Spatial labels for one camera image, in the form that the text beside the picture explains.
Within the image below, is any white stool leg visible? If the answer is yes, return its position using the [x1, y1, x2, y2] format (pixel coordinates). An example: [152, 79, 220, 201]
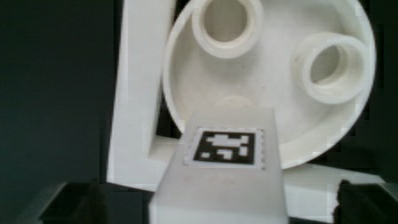
[149, 107, 287, 224]

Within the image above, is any white round stool seat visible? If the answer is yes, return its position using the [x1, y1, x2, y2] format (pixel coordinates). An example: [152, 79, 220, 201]
[161, 0, 374, 168]

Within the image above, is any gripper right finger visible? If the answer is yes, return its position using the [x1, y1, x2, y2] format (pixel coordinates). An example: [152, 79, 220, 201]
[333, 180, 398, 224]

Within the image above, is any white obstacle wall frame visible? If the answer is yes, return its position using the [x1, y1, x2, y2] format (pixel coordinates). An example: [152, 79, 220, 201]
[106, 0, 376, 223]

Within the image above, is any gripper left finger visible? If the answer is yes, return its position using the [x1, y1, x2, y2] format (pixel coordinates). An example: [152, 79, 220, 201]
[24, 182, 106, 224]

